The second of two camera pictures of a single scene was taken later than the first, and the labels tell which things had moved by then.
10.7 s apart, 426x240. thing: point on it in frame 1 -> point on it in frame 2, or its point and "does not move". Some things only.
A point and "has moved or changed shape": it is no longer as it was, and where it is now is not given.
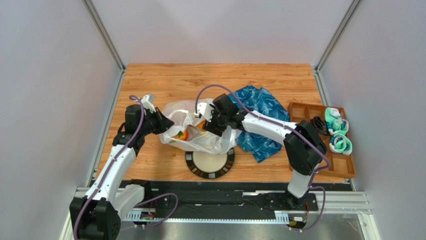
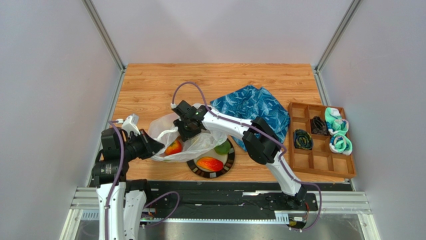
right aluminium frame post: x=352 y=9 does not move
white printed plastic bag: x=188 y=131 has moved or changed shape
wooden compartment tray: x=340 y=166 does not move
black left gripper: x=163 y=123 -> x=150 y=146
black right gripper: x=215 y=121 -> x=188 y=126
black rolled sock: x=320 y=125 does not move
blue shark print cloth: x=266 y=104 does not move
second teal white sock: x=340 y=143 does not move
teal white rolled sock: x=335 y=122 does not move
